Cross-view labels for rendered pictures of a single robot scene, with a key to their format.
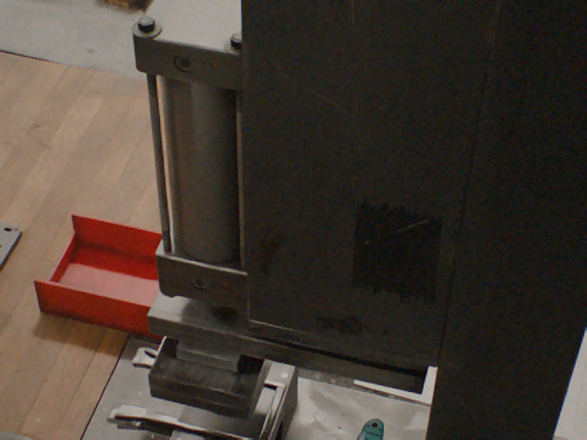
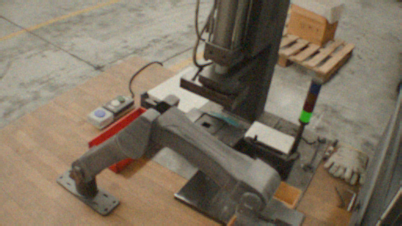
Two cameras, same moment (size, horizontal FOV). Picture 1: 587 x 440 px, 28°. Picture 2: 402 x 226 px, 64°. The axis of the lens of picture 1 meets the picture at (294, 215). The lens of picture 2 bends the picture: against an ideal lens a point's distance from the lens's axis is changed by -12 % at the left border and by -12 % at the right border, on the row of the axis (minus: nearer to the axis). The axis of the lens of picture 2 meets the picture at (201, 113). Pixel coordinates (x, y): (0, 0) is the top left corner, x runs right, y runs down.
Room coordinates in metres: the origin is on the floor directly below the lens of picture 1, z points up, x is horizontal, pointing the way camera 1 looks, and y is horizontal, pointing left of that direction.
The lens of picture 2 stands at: (0.56, 0.97, 1.67)
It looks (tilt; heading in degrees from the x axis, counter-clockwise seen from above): 35 degrees down; 282
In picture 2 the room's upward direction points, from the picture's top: 8 degrees clockwise
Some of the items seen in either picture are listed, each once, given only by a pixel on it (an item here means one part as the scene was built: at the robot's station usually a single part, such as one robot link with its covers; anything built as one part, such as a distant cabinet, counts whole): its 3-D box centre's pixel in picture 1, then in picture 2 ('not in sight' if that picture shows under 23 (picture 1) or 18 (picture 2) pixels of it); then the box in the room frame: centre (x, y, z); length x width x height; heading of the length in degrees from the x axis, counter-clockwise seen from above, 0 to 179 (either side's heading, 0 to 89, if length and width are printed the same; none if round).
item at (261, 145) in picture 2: not in sight; (264, 152); (0.53, 0.08, 0.95); 0.15 x 0.03 x 0.10; 165
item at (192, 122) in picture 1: (217, 146); (229, 9); (0.72, 0.06, 1.37); 0.11 x 0.09 x 0.30; 165
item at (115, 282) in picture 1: (150, 282); (129, 137); (0.95, 0.18, 0.93); 0.25 x 0.12 x 0.06; 75
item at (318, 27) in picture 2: not in sight; (316, 16); (0.25, -3.45, 0.40); 0.67 x 0.60 x 0.50; 67
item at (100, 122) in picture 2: not in sight; (100, 120); (1.10, 0.11, 0.90); 0.07 x 0.07 x 0.06; 75
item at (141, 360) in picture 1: (167, 363); not in sight; (0.79, 0.14, 0.98); 0.07 x 0.02 x 0.01; 75
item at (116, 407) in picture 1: (142, 420); not in sight; (0.72, 0.16, 0.98); 0.07 x 0.02 x 0.01; 75
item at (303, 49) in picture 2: not in sight; (304, 46); (0.32, -3.15, 0.07); 1.20 x 1.00 x 0.14; 69
